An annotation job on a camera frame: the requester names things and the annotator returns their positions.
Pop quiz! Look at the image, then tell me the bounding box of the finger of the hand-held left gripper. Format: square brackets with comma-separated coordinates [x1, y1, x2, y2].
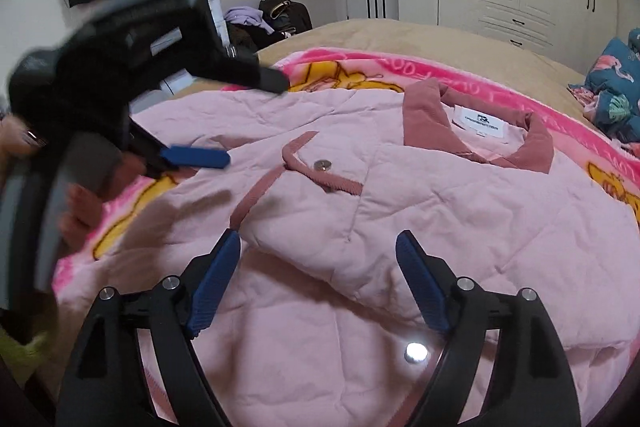
[125, 117, 232, 180]
[200, 47, 291, 94]

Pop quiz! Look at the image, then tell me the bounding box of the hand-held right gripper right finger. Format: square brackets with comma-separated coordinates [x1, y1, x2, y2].
[395, 229, 583, 427]

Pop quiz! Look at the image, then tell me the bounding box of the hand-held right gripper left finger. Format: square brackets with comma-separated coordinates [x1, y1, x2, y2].
[55, 228, 242, 427]

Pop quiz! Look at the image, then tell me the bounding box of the pink quilted jacket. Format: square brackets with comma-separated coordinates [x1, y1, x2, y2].
[52, 80, 640, 427]

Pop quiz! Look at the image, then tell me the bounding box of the dark clothes pile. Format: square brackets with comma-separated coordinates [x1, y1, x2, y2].
[227, 22, 296, 54]

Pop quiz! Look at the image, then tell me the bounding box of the person's left hand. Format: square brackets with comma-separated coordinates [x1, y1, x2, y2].
[57, 154, 151, 255]

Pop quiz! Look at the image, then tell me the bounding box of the purple cloth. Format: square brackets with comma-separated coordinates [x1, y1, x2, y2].
[223, 6, 276, 33]

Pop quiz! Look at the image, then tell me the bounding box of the black bag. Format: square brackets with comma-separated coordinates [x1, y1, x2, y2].
[257, 0, 313, 35]

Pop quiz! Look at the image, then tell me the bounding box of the pink bear printed blanket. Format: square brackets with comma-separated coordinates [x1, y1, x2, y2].
[50, 47, 640, 308]

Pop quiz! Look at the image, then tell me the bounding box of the beige bed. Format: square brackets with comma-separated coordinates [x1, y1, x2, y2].
[165, 20, 608, 138]

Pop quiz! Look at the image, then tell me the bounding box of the blue floral quilt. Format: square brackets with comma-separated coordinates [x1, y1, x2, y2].
[567, 27, 640, 158]

